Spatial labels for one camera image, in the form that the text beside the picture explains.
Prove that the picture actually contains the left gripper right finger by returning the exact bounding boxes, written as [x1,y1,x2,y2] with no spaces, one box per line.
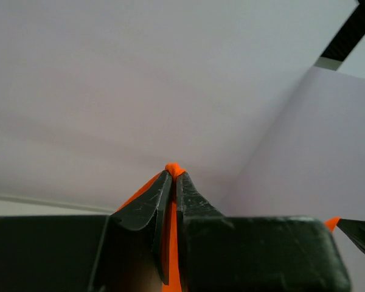
[176,173,352,291]

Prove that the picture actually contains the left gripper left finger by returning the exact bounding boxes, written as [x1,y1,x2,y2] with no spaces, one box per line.
[0,171,173,291]

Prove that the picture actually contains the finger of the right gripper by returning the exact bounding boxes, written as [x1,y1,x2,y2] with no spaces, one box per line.
[337,218,365,255]

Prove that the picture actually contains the orange t shirt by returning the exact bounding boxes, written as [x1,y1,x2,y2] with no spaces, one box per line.
[116,173,182,292]

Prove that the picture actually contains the black overhead frame bar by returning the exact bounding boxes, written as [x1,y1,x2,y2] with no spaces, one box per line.
[314,0,365,71]

